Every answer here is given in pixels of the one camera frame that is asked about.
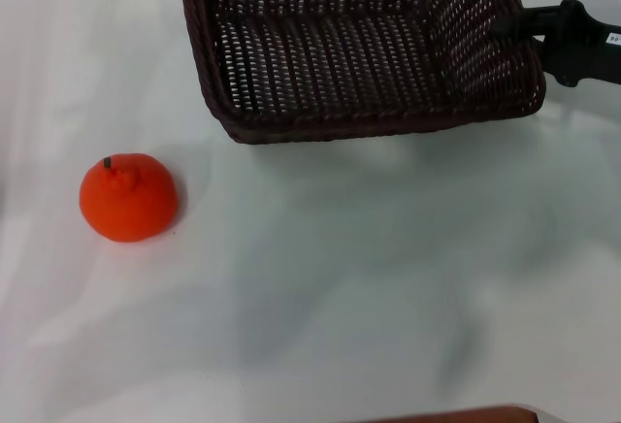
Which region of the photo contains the dark brown woven basket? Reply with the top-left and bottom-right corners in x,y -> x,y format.
175,0 -> 548,146

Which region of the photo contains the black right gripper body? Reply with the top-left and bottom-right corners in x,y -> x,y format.
532,0 -> 621,89

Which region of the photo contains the orange tangerine toy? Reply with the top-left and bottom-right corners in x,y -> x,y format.
79,151 -> 180,242

